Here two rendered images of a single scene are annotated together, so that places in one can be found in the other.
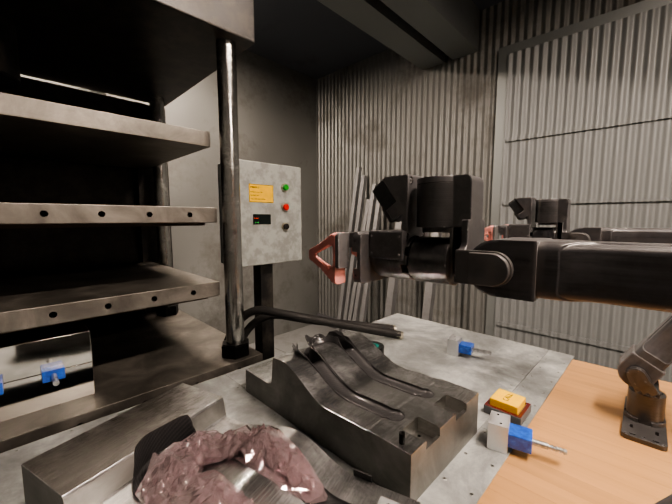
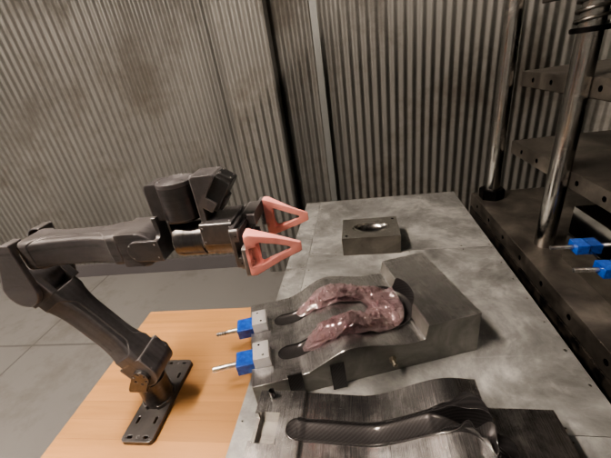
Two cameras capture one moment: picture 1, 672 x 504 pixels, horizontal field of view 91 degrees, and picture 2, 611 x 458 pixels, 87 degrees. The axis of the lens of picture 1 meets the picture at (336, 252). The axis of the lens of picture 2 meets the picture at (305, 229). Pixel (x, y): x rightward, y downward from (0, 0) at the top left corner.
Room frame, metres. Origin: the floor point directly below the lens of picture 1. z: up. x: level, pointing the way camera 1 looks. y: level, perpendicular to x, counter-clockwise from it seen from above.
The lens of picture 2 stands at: (0.89, -0.23, 1.42)
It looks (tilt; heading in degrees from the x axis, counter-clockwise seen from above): 27 degrees down; 147
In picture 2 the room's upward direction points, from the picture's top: 9 degrees counter-clockwise
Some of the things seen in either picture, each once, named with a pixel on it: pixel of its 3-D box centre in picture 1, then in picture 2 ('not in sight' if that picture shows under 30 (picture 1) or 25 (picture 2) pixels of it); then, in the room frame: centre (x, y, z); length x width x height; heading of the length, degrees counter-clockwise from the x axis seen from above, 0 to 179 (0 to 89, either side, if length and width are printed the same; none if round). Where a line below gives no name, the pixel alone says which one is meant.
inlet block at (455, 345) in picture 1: (469, 348); not in sight; (1.04, -0.44, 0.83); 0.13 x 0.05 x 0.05; 55
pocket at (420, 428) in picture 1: (421, 438); (265, 433); (0.54, -0.15, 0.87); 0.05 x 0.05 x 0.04; 45
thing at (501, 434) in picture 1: (525, 439); not in sight; (0.60, -0.37, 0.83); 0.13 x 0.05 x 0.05; 58
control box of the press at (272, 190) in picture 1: (264, 337); not in sight; (1.39, 0.31, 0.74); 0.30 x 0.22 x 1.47; 135
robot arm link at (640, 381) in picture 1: (642, 376); not in sight; (0.70, -0.68, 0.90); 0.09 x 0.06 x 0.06; 137
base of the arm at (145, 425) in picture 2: not in sight; (155, 387); (0.26, -0.28, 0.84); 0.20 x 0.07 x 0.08; 137
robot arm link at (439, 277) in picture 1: (437, 255); (194, 233); (0.40, -0.12, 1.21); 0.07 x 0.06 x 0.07; 47
